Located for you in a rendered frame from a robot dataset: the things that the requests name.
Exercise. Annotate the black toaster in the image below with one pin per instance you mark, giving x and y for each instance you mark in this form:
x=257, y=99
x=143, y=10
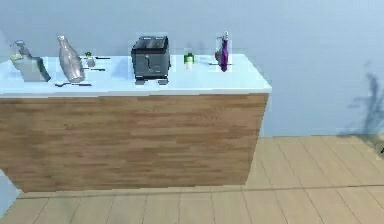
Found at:
x=150, y=58

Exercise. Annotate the black table knife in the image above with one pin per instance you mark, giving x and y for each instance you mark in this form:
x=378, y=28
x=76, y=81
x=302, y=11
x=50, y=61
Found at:
x=101, y=58
x=94, y=69

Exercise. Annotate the purple soap dispenser bottle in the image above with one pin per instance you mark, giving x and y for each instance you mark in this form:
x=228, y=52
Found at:
x=224, y=55

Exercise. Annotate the clear glass bottle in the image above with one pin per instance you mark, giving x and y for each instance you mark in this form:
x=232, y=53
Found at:
x=70, y=61

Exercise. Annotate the small green capped shaker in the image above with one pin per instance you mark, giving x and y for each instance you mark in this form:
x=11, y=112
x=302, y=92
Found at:
x=189, y=60

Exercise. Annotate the wooden counter with white top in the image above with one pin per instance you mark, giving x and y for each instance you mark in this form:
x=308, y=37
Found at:
x=133, y=140

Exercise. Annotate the black spoon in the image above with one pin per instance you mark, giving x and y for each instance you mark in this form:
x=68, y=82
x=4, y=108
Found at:
x=71, y=84

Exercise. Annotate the small grey shaker green top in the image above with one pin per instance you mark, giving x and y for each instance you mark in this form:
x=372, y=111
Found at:
x=90, y=60

